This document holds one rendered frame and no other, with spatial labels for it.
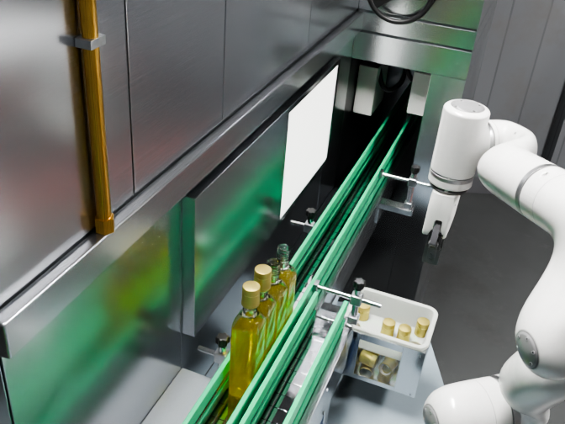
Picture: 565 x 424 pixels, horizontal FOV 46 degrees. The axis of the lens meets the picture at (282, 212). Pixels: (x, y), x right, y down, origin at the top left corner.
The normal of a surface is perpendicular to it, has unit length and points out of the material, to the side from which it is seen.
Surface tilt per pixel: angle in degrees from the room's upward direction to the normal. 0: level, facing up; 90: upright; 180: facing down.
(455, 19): 90
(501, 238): 0
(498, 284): 0
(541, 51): 90
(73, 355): 90
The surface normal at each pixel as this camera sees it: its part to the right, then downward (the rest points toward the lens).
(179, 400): 0.07, -0.84
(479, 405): 0.11, -0.57
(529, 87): 0.04, 0.54
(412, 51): -0.36, 0.47
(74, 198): 0.93, 0.25
